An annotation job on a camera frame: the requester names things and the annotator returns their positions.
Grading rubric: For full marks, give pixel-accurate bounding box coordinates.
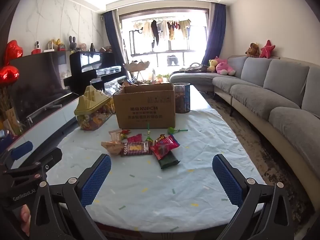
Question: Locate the small beige snack packet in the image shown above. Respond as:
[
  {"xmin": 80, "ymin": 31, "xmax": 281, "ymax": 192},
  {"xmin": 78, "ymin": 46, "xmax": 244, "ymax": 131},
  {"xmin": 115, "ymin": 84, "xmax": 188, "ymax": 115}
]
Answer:
[{"xmin": 109, "ymin": 129, "xmax": 123, "ymax": 140}]

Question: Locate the white camera on red base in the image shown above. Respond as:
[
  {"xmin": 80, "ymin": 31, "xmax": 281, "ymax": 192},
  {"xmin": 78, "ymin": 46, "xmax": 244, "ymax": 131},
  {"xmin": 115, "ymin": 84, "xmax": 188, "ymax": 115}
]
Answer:
[{"xmin": 31, "ymin": 41, "xmax": 42, "ymax": 55}]

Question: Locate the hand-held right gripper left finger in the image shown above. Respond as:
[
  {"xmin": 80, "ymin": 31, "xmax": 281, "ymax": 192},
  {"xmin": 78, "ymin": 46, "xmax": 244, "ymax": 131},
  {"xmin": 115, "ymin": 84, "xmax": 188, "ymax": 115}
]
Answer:
[{"xmin": 27, "ymin": 153, "xmax": 112, "ymax": 240}]

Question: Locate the gold-lid clear candy jar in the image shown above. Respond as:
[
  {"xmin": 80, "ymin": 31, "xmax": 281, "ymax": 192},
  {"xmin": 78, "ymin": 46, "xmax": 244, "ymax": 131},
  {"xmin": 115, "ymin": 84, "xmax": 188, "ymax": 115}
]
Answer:
[{"xmin": 74, "ymin": 85, "xmax": 112, "ymax": 131}]

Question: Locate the red heart balloon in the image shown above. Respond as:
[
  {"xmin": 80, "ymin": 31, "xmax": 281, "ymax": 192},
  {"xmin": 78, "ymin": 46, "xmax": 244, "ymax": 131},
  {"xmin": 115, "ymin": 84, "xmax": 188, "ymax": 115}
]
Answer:
[
  {"xmin": 0, "ymin": 65, "xmax": 20, "ymax": 85},
  {"xmin": 4, "ymin": 40, "xmax": 23, "ymax": 65}
]

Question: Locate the grey sofa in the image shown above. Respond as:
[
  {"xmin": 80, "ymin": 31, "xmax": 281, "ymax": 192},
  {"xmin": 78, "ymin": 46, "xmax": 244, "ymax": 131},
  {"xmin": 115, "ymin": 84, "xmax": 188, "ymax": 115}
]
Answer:
[{"xmin": 169, "ymin": 55, "xmax": 320, "ymax": 180}]

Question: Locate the brown cardboard box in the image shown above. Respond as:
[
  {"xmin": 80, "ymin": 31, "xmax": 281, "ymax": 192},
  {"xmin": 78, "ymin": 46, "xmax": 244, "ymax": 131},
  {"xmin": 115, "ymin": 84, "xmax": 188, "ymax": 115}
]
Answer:
[{"xmin": 112, "ymin": 83, "xmax": 176, "ymax": 130}]

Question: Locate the large red snack packet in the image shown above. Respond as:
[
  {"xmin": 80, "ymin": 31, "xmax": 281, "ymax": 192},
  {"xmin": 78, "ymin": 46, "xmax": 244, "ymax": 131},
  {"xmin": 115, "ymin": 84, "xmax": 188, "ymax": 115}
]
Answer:
[{"xmin": 150, "ymin": 142, "xmax": 175, "ymax": 160}]

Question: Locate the row of hanging clothes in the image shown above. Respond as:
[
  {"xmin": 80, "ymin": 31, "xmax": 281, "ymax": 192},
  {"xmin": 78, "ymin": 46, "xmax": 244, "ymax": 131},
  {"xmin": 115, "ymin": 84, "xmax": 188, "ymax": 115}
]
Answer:
[{"xmin": 132, "ymin": 19, "xmax": 192, "ymax": 47}]

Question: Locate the blue curtain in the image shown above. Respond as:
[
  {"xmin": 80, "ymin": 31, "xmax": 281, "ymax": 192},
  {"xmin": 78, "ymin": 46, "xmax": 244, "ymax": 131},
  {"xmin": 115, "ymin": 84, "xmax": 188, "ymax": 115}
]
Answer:
[
  {"xmin": 103, "ymin": 10, "xmax": 125, "ymax": 77},
  {"xmin": 201, "ymin": 3, "xmax": 227, "ymax": 60}
]

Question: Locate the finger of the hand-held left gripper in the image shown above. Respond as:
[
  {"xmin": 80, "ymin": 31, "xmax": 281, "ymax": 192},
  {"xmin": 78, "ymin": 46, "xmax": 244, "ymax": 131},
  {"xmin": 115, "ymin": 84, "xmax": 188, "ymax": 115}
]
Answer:
[
  {"xmin": 2, "ymin": 147, "xmax": 63, "ymax": 180},
  {"xmin": 0, "ymin": 141, "xmax": 33, "ymax": 170}
]

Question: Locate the clear cylinder nut jar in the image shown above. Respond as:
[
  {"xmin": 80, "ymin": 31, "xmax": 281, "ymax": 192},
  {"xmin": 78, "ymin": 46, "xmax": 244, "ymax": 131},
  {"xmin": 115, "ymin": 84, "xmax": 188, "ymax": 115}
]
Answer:
[{"xmin": 173, "ymin": 82, "xmax": 191, "ymax": 114}]

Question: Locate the clear plastic bag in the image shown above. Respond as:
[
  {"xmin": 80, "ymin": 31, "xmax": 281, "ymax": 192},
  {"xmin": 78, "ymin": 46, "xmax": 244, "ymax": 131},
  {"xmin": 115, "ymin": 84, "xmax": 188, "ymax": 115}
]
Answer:
[{"xmin": 104, "ymin": 79, "xmax": 125, "ymax": 98}]

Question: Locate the brown plush toy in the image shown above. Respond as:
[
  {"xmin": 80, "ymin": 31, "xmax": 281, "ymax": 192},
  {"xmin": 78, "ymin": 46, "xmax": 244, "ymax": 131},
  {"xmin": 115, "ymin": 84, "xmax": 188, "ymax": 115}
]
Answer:
[{"xmin": 245, "ymin": 42, "xmax": 260, "ymax": 57}]

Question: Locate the dark green snack packet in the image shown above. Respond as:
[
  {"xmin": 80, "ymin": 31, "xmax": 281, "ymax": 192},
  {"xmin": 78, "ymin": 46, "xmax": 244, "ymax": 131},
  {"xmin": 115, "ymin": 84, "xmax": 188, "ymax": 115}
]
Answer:
[{"xmin": 158, "ymin": 151, "xmax": 180, "ymax": 170}]

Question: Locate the pile of snack packets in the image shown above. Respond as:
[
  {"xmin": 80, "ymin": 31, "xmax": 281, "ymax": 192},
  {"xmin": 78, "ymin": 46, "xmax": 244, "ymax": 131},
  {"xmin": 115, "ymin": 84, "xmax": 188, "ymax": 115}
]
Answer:
[{"xmin": 126, "ymin": 79, "xmax": 157, "ymax": 87}]

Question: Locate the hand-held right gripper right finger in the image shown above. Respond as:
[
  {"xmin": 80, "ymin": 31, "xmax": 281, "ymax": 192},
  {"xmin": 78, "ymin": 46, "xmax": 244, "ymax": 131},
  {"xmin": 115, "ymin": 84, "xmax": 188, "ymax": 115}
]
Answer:
[{"xmin": 212, "ymin": 154, "xmax": 294, "ymax": 240}]

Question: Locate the white tv cabinet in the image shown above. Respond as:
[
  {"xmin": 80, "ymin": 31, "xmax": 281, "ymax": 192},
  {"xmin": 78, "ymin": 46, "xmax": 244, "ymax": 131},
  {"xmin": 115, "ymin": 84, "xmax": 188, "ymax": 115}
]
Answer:
[{"xmin": 0, "ymin": 96, "xmax": 80, "ymax": 153}]

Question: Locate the white tiered snack bowl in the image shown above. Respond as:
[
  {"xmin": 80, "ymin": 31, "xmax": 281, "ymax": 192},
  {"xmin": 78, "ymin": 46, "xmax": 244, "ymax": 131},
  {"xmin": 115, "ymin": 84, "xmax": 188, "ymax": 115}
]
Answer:
[{"xmin": 122, "ymin": 60, "xmax": 160, "ymax": 87}]

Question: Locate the person's left hand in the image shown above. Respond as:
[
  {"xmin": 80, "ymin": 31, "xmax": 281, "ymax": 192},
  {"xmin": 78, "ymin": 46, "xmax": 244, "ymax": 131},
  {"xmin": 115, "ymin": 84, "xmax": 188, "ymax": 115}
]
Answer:
[{"xmin": 20, "ymin": 204, "xmax": 32, "ymax": 233}]

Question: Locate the gold ribbon ornament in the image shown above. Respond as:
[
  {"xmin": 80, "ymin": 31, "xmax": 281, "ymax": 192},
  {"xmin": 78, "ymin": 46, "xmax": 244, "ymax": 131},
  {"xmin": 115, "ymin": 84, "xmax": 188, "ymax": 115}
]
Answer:
[{"xmin": 45, "ymin": 39, "xmax": 66, "ymax": 52}]

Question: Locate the brown cookie packet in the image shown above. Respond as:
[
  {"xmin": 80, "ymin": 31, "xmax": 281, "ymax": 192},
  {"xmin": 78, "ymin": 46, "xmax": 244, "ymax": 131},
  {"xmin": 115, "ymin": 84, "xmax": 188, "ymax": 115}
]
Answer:
[{"xmin": 121, "ymin": 141, "xmax": 153, "ymax": 157}]

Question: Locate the black television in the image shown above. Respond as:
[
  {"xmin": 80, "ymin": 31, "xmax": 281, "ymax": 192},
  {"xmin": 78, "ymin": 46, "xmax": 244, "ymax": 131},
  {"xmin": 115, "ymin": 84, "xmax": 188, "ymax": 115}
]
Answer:
[{"xmin": 7, "ymin": 51, "xmax": 78, "ymax": 119}]

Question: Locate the pink plush toy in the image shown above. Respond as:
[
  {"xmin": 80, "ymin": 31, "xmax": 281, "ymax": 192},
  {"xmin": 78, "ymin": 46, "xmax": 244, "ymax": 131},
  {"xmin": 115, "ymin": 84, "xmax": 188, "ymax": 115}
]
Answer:
[{"xmin": 215, "ymin": 56, "xmax": 236, "ymax": 76}]

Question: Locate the dried flower bouquet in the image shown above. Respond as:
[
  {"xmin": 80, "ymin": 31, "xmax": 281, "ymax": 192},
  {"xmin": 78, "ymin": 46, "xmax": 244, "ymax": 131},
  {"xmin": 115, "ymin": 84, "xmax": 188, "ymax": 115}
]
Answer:
[{"xmin": 0, "ymin": 85, "xmax": 23, "ymax": 135}]

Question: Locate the brown handbag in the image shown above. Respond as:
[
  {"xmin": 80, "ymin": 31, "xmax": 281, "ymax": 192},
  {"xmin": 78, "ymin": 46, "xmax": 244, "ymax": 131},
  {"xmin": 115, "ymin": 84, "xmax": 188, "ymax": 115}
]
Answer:
[{"xmin": 184, "ymin": 62, "xmax": 208, "ymax": 73}]

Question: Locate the black piano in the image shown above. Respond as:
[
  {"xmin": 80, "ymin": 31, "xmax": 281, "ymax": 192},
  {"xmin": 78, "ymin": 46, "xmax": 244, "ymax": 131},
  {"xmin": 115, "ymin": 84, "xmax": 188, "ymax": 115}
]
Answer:
[{"xmin": 64, "ymin": 51, "xmax": 128, "ymax": 93}]

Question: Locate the white table cloth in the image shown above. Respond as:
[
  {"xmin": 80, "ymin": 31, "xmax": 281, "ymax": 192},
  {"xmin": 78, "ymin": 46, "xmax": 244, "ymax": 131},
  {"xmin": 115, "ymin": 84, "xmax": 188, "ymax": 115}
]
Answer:
[{"xmin": 54, "ymin": 109, "xmax": 265, "ymax": 227}]

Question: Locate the pink star pillow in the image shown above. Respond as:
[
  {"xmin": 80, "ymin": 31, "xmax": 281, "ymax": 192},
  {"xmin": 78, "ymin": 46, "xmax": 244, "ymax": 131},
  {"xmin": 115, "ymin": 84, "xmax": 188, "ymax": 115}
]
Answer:
[{"xmin": 259, "ymin": 39, "xmax": 276, "ymax": 59}]

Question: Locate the pink patterned snack packet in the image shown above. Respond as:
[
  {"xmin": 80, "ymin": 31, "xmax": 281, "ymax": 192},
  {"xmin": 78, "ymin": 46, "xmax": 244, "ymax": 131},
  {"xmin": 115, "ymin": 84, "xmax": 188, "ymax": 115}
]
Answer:
[{"xmin": 165, "ymin": 135, "xmax": 180, "ymax": 148}]

